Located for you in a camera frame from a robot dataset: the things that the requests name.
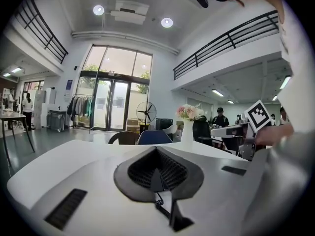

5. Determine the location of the black office chair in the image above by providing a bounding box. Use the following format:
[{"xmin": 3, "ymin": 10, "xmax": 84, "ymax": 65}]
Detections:
[{"xmin": 192, "ymin": 116, "xmax": 214, "ymax": 146}]

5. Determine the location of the black cabinet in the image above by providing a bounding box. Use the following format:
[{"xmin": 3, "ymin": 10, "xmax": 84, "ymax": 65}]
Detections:
[{"xmin": 156, "ymin": 118, "xmax": 174, "ymax": 130}]

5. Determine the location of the white armchair with black legs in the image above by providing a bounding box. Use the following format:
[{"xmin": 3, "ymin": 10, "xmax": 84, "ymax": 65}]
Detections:
[{"xmin": 162, "ymin": 123, "xmax": 179, "ymax": 142}]

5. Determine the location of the black telephone handset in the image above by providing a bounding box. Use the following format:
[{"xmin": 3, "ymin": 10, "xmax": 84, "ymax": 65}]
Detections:
[{"xmin": 151, "ymin": 168, "xmax": 164, "ymax": 192}]

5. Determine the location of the white table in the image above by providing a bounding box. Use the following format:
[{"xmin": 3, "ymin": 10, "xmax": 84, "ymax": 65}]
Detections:
[{"xmin": 6, "ymin": 138, "xmax": 249, "ymax": 210}]

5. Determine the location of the cardboard box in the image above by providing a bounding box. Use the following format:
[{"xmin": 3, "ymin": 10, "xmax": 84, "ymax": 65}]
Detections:
[{"xmin": 126, "ymin": 118, "xmax": 141, "ymax": 134}]

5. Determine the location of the blue wall poster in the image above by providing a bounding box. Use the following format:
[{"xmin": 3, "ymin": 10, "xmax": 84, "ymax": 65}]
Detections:
[{"xmin": 65, "ymin": 79, "xmax": 74, "ymax": 98}]

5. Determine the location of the black standing fan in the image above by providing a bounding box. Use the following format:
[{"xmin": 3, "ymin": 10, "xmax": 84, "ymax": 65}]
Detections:
[{"xmin": 136, "ymin": 101, "xmax": 158, "ymax": 125}]

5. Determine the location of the black balcony railing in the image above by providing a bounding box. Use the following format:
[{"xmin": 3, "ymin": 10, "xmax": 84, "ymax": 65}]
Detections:
[
  {"xmin": 173, "ymin": 10, "xmax": 280, "ymax": 81},
  {"xmin": 14, "ymin": 0, "xmax": 69, "ymax": 64}
]

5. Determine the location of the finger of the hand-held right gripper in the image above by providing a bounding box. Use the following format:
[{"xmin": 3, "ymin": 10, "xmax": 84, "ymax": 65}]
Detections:
[{"xmin": 211, "ymin": 124, "xmax": 247, "ymax": 139}]

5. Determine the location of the clothes rack with garments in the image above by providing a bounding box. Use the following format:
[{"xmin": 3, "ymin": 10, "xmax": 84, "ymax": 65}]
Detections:
[{"xmin": 66, "ymin": 94, "xmax": 95, "ymax": 130}]

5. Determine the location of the dark round-back chair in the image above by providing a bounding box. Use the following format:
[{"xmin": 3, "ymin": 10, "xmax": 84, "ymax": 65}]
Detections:
[{"xmin": 108, "ymin": 131, "xmax": 141, "ymax": 146}]

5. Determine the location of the black coiled phone cord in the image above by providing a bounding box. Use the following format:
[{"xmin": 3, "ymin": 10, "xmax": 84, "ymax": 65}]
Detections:
[{"xmin": 154, "ymin": 191, "xmax": 171, "ymax": 219}]

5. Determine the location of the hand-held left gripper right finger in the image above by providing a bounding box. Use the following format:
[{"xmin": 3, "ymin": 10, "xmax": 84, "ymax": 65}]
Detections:
[{"xmin": 157, "ymin": 146, "xmax": 252, "ymax": 236}]

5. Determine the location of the glass entrance door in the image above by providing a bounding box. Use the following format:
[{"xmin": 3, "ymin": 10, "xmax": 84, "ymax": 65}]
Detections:
[{"xmin": 73, "ymin": 44, "xmax": 153, "ymax": 132}]

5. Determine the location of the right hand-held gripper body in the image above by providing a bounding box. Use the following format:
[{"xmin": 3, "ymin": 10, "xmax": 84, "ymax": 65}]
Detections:
[{"xmin": 238, "ymin": 99, "xmax": 272, "ymax": 161}]

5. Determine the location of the ceiling air conditioner unit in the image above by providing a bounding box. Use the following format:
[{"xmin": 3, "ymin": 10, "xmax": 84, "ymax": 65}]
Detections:
[{"xmin": 110, "ymin": 0, "xmax": 150, "ymax": 26}]

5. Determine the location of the pink and white flower bouquet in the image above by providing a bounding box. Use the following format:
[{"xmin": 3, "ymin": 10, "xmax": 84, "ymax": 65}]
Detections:
[{"xmin": 175, "ymin": 104, "xmax": 206, "ymax": 122}]

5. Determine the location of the person's white shirt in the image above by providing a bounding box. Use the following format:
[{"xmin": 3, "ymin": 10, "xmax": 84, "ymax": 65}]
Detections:
[{"xmin": 277, "ymin": 0, "xmax": 315, "ymax": 133}]

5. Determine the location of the grey wheeled bin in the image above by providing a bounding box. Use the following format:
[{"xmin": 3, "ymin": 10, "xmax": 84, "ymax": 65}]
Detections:
[{"xmin": 48, "ymin": 110, "xmax": 66, "ymax": 132}]

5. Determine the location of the white vase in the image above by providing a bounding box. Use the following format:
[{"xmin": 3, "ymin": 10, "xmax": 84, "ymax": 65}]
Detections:
[{"xmin": 181, "ymin": 120, "xmax": 195, "ymax": 147}]

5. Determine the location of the blue chair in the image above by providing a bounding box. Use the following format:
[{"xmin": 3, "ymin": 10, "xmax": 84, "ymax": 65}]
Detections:
[{"xmin": 137, "ymin": 130, "xmax": 174, "ymax": 146}]

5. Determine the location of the person's right forearm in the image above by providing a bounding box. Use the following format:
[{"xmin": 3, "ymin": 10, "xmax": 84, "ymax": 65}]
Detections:
[{"xmin": 255, "ymin": 124, "xmax": 295, "ymax": 147}]

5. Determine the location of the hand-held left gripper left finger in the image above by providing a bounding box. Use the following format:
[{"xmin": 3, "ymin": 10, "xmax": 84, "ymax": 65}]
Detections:
[{"xmin": 29, "ymin": 146, "xmax": 174, "ymax": 236}]

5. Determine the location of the grey table with black legs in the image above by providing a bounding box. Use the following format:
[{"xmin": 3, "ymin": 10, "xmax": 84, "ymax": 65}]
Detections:
[{"xmin": 0, "ymin": 111, "xmax": 35, "ymax": 167}]

